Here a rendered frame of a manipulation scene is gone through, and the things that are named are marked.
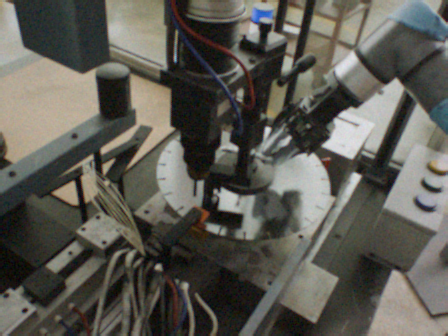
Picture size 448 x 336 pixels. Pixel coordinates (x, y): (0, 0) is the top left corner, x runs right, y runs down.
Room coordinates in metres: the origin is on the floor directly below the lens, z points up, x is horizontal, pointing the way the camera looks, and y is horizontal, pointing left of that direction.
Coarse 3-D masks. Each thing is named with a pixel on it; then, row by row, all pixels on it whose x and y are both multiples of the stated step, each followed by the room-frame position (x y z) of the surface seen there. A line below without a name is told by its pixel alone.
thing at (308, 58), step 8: (304, 56) 0.56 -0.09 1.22; (312, 56) 0.57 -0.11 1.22; (296, 64) 0.55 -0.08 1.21; (304, 64) 0.55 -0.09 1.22; (312, 64) 0.56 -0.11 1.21; (288, 72) 0.53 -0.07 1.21; (296, 72) 0.53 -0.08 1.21; (304, 72) 0.55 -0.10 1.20; (280, 80) 0.51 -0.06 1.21; (288, 80) 0.52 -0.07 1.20
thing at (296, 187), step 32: (160, 160) 0.61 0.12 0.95; (288, 160) 0.66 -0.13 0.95; (192, 192) 0.54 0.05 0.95; (224, 192) 0.55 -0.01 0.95; (256, 192) 0.56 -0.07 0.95; (288, 192) 0.57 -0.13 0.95; (320, 192) 0.58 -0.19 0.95; (224, 224) 0.47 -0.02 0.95; (256, 224) 0.48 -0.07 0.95; (288, 224) 0.49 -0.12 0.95
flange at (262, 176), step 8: (224, 160) 0.63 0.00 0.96; (232, 160) 0.63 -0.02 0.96; (256, 160) 0.62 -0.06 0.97; (248, 168) 0.59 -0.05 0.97; (256, 168) 0.60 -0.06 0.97; (264, 168) 0.62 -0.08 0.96; (272, 168) 0.62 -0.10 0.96; (256, 176) 0.59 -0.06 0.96; (264, 176) 0.59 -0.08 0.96; (272, 176) 0.60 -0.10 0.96; (224, 184) 0.57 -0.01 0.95; (256, 184) 0.57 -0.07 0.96; (264, 184) 0.57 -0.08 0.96; (248, 192) 0.56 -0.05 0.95
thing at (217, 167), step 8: (240, 152) 0.53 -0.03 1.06; (248, 152) 0.53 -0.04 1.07; (240, 160) 0.53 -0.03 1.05; (248, 160) 0.53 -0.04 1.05; (216, 168) 0.54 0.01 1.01; (224, 168) 0.54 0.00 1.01; (232, 168) 0.54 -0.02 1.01; (240, 168) 0.53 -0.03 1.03; (208, 176) 0.53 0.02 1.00; (216, 176) 0.53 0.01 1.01; (224, 176) 0.52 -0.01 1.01; (232, 176) 0.52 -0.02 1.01; (240, 176) 0.52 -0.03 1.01; (248, 176) 0.53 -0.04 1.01; (208, 184) 0.53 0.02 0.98; (216, 184) 0.54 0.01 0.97; (232, 184) 0.52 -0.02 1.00; (240, 184) 0.52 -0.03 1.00; (248, 184) 0.52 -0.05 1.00; (208, 192) 0.53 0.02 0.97
